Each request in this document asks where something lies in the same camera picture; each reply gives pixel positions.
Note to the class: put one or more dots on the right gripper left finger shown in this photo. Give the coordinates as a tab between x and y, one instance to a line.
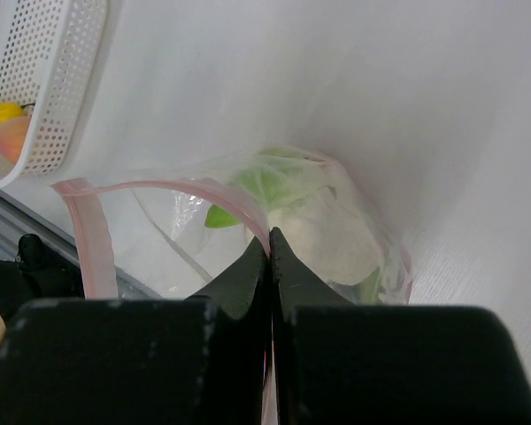
200	360

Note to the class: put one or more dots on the white green toy cabbage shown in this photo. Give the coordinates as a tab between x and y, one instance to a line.
318	209

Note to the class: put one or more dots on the clear zip top bag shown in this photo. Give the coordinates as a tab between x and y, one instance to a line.
164	235

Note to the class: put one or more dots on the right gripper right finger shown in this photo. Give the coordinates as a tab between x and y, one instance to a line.
340	363

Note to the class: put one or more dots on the orange toy peach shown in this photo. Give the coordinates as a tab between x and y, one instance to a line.
13	133

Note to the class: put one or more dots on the white perforated plastic basket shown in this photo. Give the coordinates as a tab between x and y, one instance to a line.
47	52

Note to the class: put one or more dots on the aluminium mounting rail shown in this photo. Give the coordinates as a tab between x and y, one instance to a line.
16	221

